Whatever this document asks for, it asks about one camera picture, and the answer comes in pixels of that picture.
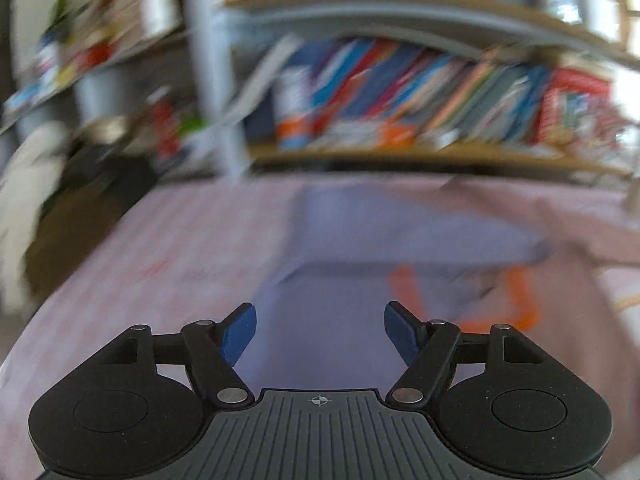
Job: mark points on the pink checked printed table mat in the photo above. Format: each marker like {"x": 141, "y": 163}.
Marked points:
{"x": 150, "y": 260}

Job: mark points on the white tub with green lid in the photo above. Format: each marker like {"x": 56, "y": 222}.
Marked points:
{"x": 192, "y": 145}

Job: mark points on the brass bowl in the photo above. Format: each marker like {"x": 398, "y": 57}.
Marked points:
{"x": 105, "y": 127}

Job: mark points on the cream cloth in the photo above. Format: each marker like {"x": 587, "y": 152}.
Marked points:
{"x": 25, "y": 185}

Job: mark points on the thick white leaning book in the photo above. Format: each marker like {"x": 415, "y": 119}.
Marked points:
{"x": 265, "y": 75}

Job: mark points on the brown and purple sweater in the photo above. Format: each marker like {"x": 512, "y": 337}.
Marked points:
{"x": 350, "y": 220}

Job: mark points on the row of colourful books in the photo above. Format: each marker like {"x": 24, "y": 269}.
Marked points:
{"x": 425, "y": 85}

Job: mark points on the red tassel ornament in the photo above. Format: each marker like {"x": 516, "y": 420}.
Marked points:
{"x": 165, "y": 130}

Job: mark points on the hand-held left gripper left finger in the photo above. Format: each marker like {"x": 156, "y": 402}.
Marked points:
{"x": 239, "y": 332}

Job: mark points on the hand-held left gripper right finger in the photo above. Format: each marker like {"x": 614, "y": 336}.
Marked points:
{"x": 402, "y": 332}

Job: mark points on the white blue orange carton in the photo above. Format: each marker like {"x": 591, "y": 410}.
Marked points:
{"x": 295, "y": 110}

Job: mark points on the orange and white carton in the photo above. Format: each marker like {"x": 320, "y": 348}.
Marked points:
{"x": 395, "y": 135}

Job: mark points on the white and wood bookshelf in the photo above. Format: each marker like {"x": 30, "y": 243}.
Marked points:
{"x": 210, "y": 60}

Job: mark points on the black box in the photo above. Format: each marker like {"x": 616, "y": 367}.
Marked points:
{"x": 115, "y": 175}

